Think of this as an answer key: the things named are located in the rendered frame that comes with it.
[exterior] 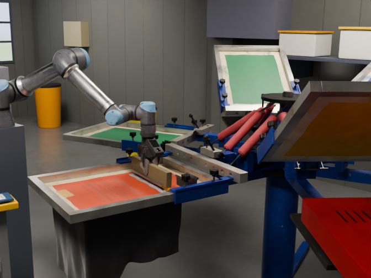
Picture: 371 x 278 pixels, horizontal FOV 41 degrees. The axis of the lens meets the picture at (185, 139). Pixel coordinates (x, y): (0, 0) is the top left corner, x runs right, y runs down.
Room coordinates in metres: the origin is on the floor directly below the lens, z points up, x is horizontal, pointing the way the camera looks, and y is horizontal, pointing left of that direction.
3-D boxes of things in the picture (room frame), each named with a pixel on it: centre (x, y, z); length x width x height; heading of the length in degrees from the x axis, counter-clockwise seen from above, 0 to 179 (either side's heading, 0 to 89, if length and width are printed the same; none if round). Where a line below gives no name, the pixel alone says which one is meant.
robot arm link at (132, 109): (2.37, 0.29, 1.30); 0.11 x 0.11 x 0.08; 70
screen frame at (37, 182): (2.26, 0.28, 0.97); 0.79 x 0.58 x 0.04; 124
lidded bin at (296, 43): (5.08, -1.20, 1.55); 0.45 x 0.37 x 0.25; 48
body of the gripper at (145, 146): (2.36, 0.19, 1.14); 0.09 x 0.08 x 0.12; 34
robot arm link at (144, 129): (2.35, 0.19, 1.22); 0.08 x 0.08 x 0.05
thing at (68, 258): (2.10, 0.53, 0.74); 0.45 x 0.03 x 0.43; 34
